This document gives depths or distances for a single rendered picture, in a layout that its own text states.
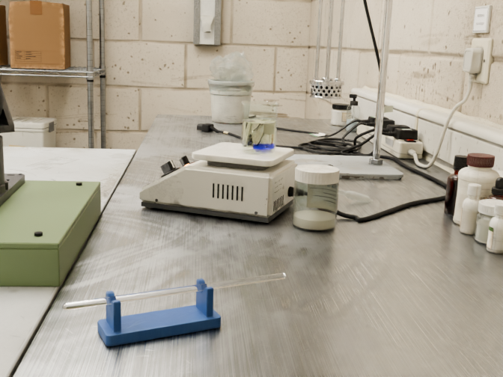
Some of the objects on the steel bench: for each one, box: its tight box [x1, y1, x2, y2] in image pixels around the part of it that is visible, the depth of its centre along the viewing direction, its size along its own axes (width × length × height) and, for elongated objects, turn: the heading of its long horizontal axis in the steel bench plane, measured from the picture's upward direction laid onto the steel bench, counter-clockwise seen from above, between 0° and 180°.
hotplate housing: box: [139, 159, 297, 223], centre depth 95 cm, size 22×13×8 cm, turn 61°
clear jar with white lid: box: [292, 165, 340, 232], centre depth 87 cm, size 6×6×8 cm
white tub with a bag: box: [208, 51, 254, 124], centre depth 196 cm, size 14×14×21 cm
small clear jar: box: [475, 199, 503, 245], centre depth 83 cm, size 5×5×5 cm
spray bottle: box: [346, 94, 360, 132], centre depth 186 cm, size 4×4×11 cm
